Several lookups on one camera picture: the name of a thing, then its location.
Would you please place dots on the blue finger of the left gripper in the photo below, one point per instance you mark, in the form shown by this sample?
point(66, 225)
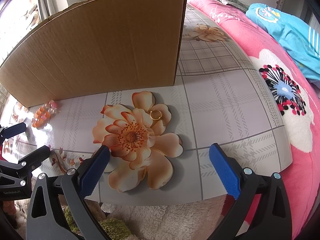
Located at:
point(9, 132)
point(34, 159)

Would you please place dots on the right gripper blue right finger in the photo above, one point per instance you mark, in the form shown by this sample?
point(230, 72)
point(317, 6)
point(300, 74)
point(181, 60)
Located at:
point(223, 166)

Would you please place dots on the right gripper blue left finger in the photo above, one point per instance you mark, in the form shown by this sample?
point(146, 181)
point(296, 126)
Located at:
point(91, 170)

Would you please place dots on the pink floral quilt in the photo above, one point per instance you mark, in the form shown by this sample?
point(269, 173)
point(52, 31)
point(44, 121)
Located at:
point(296, 100)

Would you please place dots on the brown cardboard box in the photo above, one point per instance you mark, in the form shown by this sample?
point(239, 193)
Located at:
point(97, 46)

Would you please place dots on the blue folded blanket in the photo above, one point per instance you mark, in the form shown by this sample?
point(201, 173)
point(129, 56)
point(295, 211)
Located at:
point(296, 37)

